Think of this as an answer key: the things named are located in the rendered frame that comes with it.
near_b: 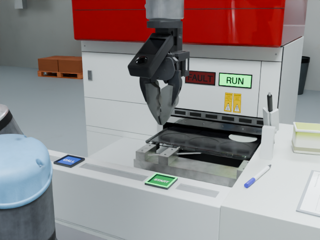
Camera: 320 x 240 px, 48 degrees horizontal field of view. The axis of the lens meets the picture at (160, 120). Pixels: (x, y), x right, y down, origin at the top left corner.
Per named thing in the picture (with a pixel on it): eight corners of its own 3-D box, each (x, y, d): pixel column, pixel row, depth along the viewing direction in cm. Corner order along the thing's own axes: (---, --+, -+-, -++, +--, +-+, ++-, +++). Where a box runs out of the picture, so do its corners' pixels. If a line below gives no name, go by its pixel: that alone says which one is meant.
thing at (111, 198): (45, 192, 105) (40, 147, 101) (229, 243, 82) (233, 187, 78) (20, 207, 97) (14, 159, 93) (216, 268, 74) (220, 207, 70)
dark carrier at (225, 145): (187, 117, 155) (187, 116, 155) (269, 128, 140) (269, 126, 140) (150, 141, 125) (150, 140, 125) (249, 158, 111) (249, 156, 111)
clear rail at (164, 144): (146, 142, 126) (146, 138, 126) (254, 161, 110) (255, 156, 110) (144, 144, 125) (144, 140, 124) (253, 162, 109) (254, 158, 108)
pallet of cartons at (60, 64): (100, 74, 836) (99, 57, 825) (77, 80, 765) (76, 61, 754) (59, 71, 886) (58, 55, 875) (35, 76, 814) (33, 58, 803)
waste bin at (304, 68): (306, 91, 650) (311, 56, 632) (305, 96, 608) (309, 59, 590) (279, 89, 670) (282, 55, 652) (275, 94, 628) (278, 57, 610)
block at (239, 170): (243, 168, 107) (243, 159, 106) (254, 170, 105) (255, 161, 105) (235, 179, 100) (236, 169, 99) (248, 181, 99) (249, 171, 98)
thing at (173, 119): (158, 135, 146) (158, 113, 143) (270, 154, 127) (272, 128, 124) (156, 137, 144) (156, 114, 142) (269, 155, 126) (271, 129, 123)
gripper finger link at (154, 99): (170, 119, 80) (171, 78, 78) (158, 126, 75) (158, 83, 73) (158, 117, 82) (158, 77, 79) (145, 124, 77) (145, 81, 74)
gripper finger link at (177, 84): (182, 104, 73) (182, 61, 71) (179, 106, 72) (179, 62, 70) (161, 102, 75) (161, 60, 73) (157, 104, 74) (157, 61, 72)
